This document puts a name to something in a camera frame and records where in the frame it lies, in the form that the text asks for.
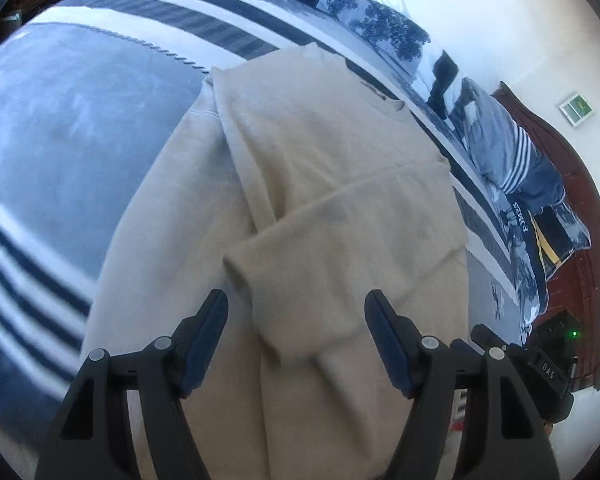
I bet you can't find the long blue patterned pillow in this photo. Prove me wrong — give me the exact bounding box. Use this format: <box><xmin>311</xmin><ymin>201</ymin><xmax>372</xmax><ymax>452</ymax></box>
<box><xmin>195</xmin><ymin>0</ymin><xmax>431</xmax><ymax>61</ymax></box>

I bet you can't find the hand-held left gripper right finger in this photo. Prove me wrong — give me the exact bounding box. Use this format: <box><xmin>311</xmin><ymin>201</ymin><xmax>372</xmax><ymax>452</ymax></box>
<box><xmin>364</xmin><ymin>290</ymin><xmax>561</xmax><ymax>480</ymax></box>

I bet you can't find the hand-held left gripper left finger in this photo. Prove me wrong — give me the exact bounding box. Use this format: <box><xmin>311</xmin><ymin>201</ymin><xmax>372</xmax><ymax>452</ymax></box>
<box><xmin>34</xmin><ymin>289</ymin><xmax>229</xmax><ymax>480</ymax></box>

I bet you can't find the dark wooden headboard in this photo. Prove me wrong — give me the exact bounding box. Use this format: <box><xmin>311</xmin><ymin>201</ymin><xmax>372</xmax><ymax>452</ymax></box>
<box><xmin>490</xmin><ymin>80</ymin><xmax>600</xmax><ymax>391</ymax></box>

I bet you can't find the white wall control panel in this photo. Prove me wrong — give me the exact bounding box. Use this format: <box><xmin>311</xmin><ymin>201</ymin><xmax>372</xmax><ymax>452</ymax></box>
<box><xmin>559</xmin><ymin>92</ymin><xmax>595</xmax><ymax>127</ymax></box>

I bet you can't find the dark blue fleece cloth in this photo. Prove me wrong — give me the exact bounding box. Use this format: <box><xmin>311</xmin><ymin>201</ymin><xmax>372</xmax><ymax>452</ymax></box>
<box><xmin>505</xmin><ymin>157</ymin><xmax>567</xmax><ymax>213</ymax></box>

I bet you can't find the beige sweater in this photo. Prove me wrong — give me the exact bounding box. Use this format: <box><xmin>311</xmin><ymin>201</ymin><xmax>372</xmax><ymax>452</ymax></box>
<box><xmin>77</xmin><ymin>42</ymin><xmax>473</xmax><ymax>480</ymax></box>

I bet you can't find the bed with blue striped sheet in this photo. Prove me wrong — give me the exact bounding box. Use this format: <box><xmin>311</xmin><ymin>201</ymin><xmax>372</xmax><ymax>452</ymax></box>
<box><xmin>0</xmin><ymin>0</ymin><xmax>546</xmax><ymax>461</ymax></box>

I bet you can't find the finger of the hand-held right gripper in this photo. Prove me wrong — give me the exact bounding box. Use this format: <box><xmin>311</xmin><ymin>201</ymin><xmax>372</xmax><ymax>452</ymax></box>
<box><xmin>471</xmin><ymin>324</ymin><xmax>512</xmax><ymax>353</ymax></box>

